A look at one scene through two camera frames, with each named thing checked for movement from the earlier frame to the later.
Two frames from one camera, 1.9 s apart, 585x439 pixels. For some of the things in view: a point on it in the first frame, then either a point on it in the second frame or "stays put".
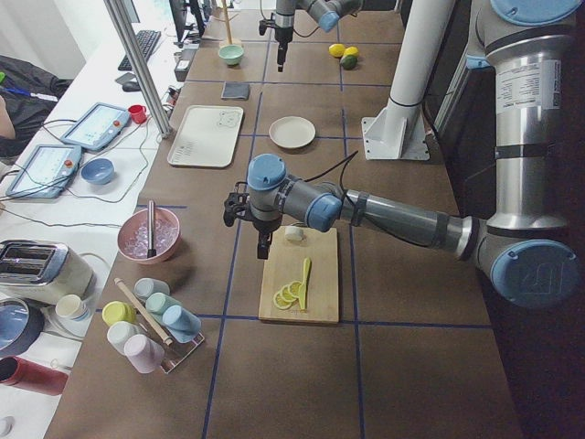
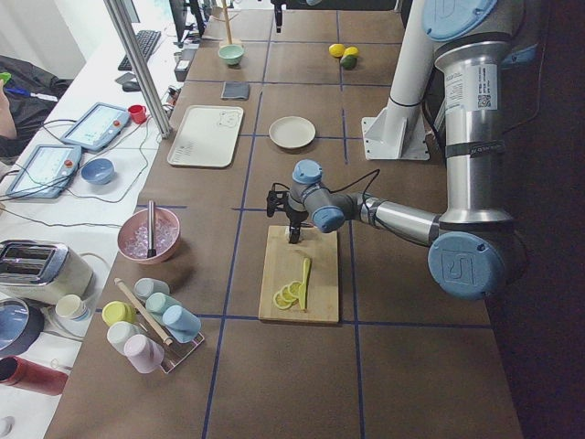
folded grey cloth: x=235 y=91 stays put
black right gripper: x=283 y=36 to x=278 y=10
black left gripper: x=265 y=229 to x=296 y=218
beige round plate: x=292 y=132 stays put
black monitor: x=178 y=9 stays put
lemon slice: x=293 y=288 stays put
